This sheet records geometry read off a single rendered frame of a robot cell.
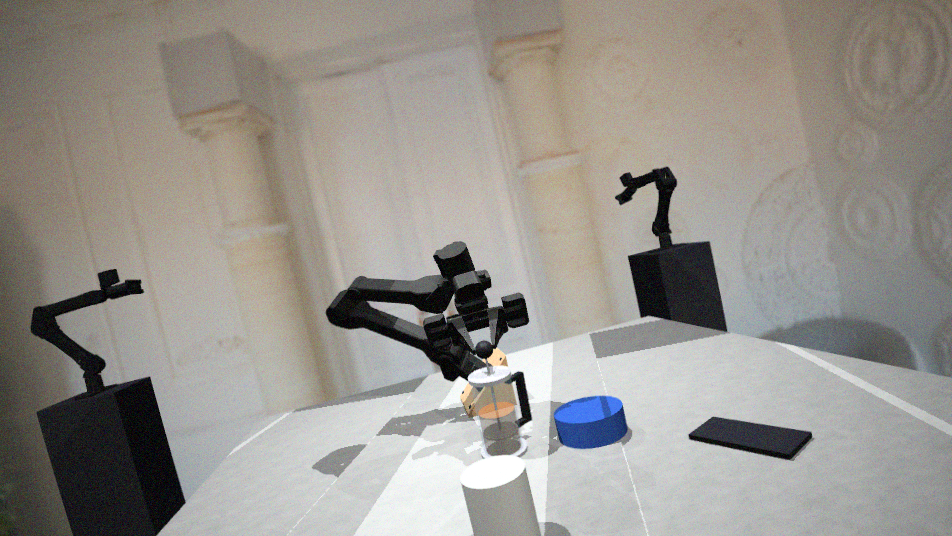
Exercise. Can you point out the blue cylinder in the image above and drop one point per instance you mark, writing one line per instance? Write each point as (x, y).
(590, 422)

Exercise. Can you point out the glass coffee press with black knob plunger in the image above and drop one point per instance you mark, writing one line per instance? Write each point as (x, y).
(495, 405)

